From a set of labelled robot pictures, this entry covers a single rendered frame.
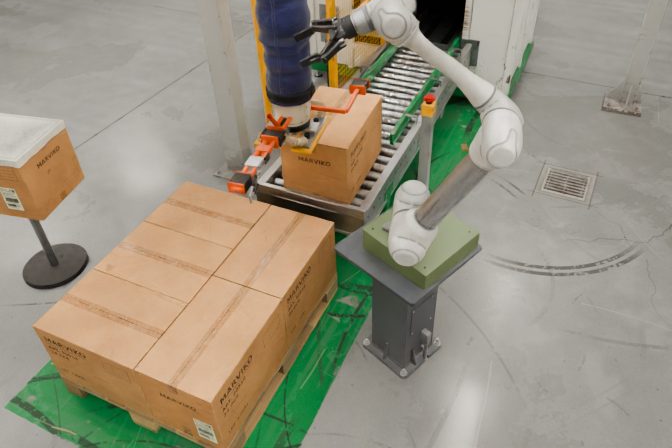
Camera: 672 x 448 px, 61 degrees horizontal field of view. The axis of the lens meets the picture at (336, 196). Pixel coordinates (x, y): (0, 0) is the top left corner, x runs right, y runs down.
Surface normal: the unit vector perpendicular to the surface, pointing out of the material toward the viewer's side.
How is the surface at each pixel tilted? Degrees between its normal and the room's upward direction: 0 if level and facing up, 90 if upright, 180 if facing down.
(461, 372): 0
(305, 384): 0
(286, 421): 0
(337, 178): 90
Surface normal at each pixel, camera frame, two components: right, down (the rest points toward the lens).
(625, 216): -0.04, -0.78
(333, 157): -0.36, 0.59
